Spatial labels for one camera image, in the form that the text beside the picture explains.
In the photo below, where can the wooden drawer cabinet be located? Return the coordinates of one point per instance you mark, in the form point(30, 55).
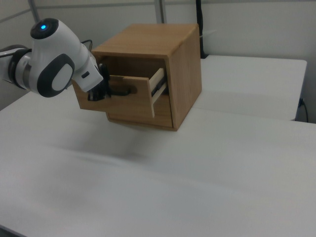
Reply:
point(185, 74)

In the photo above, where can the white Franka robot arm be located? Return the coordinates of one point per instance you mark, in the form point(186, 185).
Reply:
point(56, 64)

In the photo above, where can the black vertical pole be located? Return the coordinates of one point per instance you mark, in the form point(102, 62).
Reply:
point(200, 27)

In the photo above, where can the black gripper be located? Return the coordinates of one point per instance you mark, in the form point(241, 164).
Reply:
point(97, 93)

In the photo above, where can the grey partition frame post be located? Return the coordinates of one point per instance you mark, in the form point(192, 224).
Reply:
point(35, 11)
point(160, 11)

